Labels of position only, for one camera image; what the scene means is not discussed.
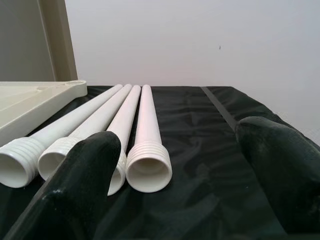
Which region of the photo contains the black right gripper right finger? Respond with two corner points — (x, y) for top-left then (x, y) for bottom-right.
(235, 116), (320, 240)

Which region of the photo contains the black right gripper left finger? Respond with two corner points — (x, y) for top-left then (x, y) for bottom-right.
(4, 131), (123, 240)

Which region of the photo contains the white plastic table leg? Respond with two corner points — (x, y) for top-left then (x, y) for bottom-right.
(125, 84), (174, 194)
(0, 83), (124, 189)
(37, 83), (133, 181)
(106, 84), (142, 197)

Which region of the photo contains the white plastic table top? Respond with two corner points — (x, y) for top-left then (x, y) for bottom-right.
(0, 78), (88, 140)

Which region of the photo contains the black table cloth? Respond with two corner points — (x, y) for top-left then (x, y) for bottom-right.
(0, 84), (320, 240)

